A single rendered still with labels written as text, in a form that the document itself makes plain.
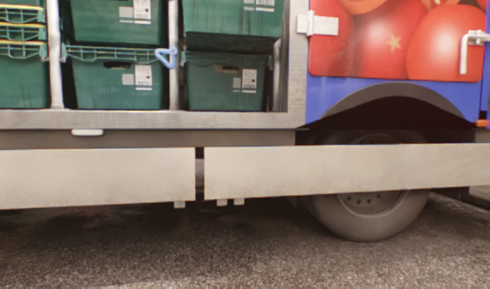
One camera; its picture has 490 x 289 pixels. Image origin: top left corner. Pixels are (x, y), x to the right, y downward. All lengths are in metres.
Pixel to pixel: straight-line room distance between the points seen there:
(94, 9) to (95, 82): 0.29
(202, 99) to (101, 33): 0.48
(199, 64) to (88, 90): 0.47
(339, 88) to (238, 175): 0.55
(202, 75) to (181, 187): 0.48
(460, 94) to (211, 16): 1.16
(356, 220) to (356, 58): 0.77
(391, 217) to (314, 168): 0.58
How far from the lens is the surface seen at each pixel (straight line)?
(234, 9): 0.94
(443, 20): 1.48
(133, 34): 1.21
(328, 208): 1.30
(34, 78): 1.31
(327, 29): 1.12
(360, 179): 1.21
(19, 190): 1.18
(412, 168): 1.37
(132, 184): 1.03
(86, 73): 1.23
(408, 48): 1.33
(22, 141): 1.16
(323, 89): 1.09
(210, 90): 1.14
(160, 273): 1.19
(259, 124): 0.99
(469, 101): 1.57
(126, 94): 1.17
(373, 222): 1.48
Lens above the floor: 0.64
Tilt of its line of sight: 5 degrees down
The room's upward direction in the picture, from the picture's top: straight up
